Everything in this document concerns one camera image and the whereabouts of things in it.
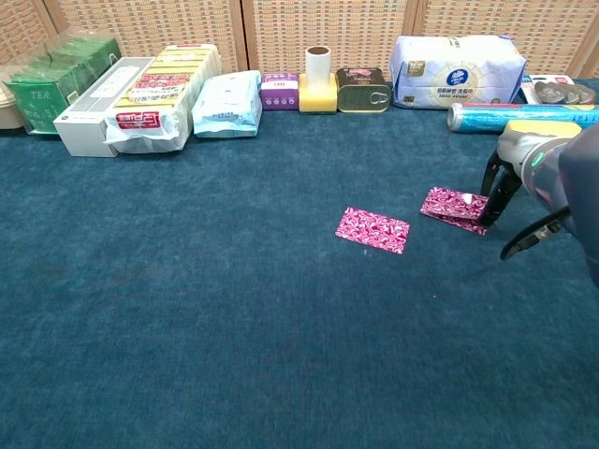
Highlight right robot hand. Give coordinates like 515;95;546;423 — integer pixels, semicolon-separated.
479;126;571;230

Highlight pink patterned pouch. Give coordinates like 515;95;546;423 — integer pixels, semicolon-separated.
419;186;490;236

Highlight pink patterned packet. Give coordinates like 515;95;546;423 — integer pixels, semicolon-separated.
335;207;411;255

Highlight loose yellow sponge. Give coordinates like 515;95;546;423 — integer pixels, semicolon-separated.
504;119;584;141

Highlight blue cling wrap roll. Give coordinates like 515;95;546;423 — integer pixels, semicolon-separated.
446;102;599;136

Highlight white blue tissue pack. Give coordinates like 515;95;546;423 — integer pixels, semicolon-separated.
388;35;528;111

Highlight dark canned meat tin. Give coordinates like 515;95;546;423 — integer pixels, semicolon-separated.
334;66;393;114

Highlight yellow tape holder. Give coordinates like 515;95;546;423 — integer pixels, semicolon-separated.
298;72;339;115

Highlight white paper roll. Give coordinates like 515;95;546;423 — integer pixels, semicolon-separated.
304;46;332;88

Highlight woven folding screen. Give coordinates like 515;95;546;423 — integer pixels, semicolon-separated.
0;0;599;80

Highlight small purple box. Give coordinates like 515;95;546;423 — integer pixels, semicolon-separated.
259;72;300;112

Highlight light blue wet wipes pack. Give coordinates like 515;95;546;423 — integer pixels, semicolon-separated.
191;69;263;139

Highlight dark blue table mat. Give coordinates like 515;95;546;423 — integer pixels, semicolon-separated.
0;77;599;449

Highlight yellow sponge multipack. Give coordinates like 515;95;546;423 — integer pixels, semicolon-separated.
103;43;224;154

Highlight white power strip box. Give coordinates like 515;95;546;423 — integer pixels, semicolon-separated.
52;56;158;158

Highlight green tea bag box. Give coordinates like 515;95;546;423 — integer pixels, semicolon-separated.
2;32;123;136

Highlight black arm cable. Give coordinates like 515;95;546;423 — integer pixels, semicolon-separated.
499;205;573;262

